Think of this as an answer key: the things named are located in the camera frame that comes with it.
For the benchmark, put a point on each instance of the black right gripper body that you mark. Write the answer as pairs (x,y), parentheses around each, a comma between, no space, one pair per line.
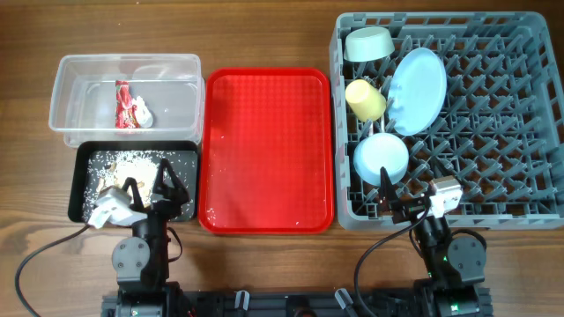
(409,209)

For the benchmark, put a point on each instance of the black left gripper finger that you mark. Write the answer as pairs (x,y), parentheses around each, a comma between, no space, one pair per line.
(136,202)
(168,185)

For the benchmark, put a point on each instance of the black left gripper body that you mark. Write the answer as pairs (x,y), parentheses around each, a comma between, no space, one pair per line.
(166,210)

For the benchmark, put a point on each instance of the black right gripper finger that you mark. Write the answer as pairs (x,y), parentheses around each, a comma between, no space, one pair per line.
(387,190)
(443,175)

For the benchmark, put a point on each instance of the light blue bowl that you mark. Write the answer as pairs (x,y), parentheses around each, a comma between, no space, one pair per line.
(377,151)

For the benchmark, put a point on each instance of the white tissue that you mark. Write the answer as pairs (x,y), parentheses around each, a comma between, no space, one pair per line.
(142,113)

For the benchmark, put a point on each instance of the red snack wrapper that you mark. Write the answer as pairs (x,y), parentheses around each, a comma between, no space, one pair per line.
(125,109)

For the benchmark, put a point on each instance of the light blue plate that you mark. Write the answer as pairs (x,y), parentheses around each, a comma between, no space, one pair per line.
(417,91)

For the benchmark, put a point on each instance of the yellow plastic cup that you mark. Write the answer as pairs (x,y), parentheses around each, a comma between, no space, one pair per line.
(366,102)

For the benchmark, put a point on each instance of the green bowl with food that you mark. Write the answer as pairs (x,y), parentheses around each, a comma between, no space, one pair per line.
(368,44)

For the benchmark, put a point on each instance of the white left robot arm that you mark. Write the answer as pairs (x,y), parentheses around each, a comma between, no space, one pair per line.
(141,261)

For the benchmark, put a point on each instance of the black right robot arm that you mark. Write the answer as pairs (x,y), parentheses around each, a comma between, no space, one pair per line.
(455,260)

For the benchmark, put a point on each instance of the grey dishwasher rack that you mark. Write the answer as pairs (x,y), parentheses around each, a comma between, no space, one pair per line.
(500,130)

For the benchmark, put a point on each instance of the spilled rice and food scraps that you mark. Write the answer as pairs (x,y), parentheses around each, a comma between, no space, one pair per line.
(128,169)

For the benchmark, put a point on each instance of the black rectangular tray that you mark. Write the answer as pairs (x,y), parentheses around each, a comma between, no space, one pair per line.
(87,148)

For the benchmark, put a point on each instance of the red plastic tray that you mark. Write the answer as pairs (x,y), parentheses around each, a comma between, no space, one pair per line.
(267,162)

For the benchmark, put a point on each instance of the clear plastic bin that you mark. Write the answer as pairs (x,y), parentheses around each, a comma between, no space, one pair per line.
(84,98)

